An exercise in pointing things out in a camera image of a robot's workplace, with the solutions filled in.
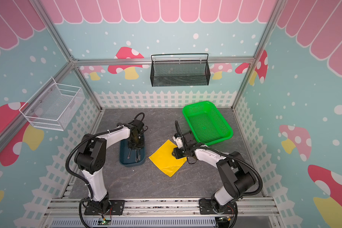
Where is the white wire mesh basket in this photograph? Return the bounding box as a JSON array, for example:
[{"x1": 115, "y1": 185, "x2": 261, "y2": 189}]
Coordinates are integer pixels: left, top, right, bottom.
[{"x1": 19, "y1": 78, "x2": 85, "y2": 131}]

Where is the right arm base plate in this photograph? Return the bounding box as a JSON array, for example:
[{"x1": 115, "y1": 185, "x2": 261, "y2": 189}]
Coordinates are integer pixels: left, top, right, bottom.
[{"x1": 199, "y1": 198, "x2": 238, "y2": 215}]

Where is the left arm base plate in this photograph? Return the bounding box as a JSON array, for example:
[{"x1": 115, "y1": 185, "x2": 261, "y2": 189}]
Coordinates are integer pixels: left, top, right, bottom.
[{"x1": 84, "y1": 199, "x2": 125, "y2": 216}]

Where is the dark teal plastic tray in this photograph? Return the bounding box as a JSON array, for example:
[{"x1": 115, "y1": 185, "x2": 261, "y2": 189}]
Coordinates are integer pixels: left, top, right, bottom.
[{"x1": 119, "y1": 139, "x2": 145, "y2": 167}]

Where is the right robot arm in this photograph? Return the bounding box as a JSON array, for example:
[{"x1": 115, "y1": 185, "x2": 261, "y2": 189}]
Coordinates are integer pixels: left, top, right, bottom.
[{"x1": 172, "y1": 132, "x2": 263, "y2": 213}]

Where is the black wire mesh basket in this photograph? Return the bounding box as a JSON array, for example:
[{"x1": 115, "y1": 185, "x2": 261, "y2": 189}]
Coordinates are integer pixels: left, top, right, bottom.
[{"x1": 150, "y1": 53, "x2": 211, "y2": 87}]

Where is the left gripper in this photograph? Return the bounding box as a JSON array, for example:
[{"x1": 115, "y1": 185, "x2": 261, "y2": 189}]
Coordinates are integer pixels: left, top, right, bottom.
[{"x1": 128, "y1": 135, "x2": 145, "y2": 150}]

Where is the white vented cable duct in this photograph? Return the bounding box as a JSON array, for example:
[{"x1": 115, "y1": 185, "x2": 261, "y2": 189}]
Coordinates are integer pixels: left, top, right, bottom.
[{"x1": 49, "y1": 218, "x2": 217, "y2": 228}]

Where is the green plastic basket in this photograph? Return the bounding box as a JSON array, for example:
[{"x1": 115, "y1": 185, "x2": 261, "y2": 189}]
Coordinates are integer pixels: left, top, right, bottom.
[{"x1": 182, "y1": 101, "x2": 234, "y2": 146}]

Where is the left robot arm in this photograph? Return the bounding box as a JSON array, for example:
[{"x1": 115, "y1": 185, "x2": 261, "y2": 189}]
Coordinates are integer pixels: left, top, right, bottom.
[{"x1": 65, "y1": 119, "x2": 145, "y2": 213}]

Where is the yellow paper napkin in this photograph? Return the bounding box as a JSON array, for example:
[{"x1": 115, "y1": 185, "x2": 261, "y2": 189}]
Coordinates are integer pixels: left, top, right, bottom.
[{"x1": 149, "y1": 140, "x2": 187, "y2": 177}]

